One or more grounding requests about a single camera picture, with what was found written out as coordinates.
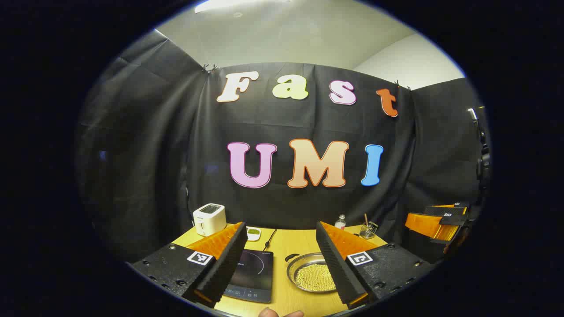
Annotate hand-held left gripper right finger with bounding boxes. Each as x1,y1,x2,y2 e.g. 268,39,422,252
315,221,434,310

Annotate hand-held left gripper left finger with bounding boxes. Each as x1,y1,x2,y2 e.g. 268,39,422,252
131,221,249,309

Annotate pile of yellow soybeans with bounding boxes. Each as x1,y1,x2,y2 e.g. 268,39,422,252
295,263,338,292

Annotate stainless steel pot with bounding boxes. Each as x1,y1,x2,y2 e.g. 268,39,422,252
285,252,340,293

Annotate black induction cooktop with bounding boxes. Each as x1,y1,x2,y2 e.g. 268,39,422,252
223,249,274,304

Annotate white toaster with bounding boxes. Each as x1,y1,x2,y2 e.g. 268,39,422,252
193,203,227,237

